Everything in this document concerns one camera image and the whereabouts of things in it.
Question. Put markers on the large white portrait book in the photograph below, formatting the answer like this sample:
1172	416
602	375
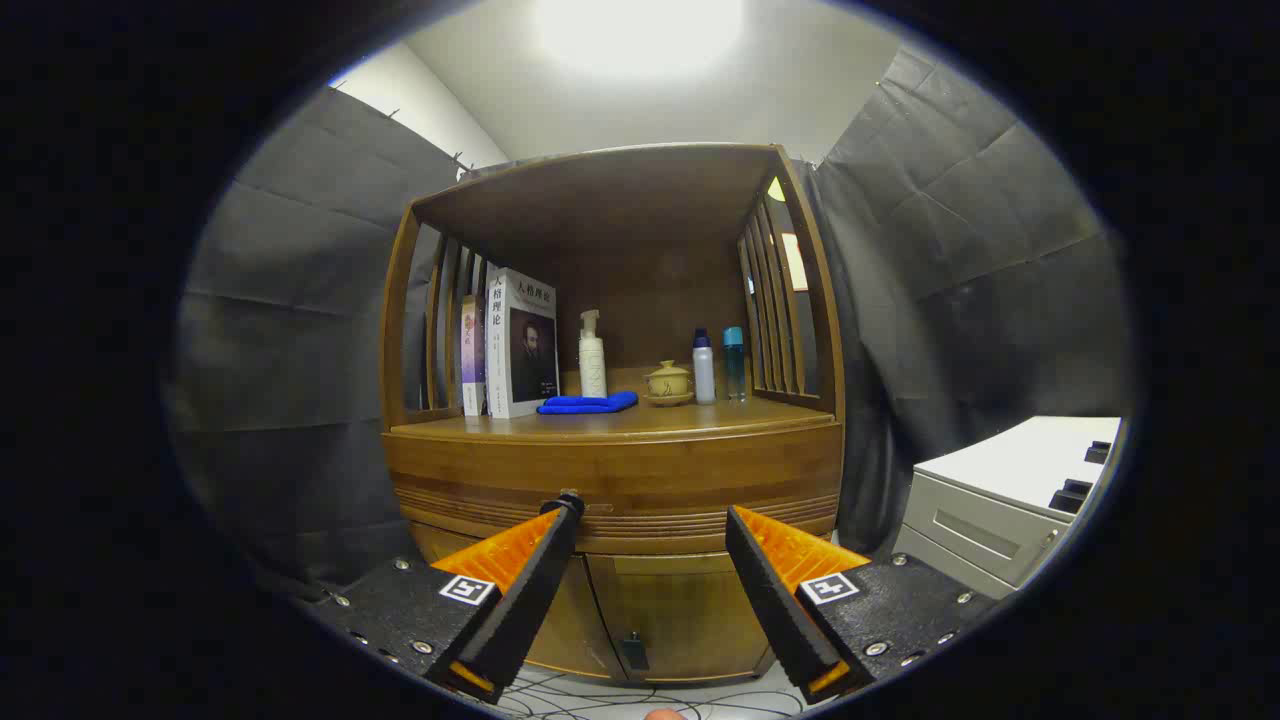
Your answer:
520	345

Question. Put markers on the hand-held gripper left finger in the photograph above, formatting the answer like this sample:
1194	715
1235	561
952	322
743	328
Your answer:
530	590

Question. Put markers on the blue folded cloth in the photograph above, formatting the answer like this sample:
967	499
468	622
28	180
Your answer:
590	404

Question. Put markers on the black backdrop cloth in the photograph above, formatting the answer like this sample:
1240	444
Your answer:
300	330

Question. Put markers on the thin purple book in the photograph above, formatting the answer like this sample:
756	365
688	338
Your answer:
472	360

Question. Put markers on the white pump bottle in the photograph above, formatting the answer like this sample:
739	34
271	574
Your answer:
593	365

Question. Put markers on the wooden drawer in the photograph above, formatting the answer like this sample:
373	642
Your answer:
650	470

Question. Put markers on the teal clear bottle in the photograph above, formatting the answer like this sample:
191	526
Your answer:
735	365

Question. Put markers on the wooden cabinet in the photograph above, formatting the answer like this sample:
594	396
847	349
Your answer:
650	240

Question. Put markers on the yellow lidded teacup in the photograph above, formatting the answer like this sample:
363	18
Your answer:
668	382

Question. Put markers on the wooden countertop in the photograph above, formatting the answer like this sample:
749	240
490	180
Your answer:
700	418

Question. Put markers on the wooden cabinet door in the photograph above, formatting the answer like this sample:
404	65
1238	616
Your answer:
580	620
690	610

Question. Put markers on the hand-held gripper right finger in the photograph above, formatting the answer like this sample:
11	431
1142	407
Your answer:
775	590

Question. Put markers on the white bottle blue cap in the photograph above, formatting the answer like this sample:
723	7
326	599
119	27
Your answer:
704	375

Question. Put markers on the white grey cabinet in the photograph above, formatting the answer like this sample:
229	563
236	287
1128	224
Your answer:
1000	460

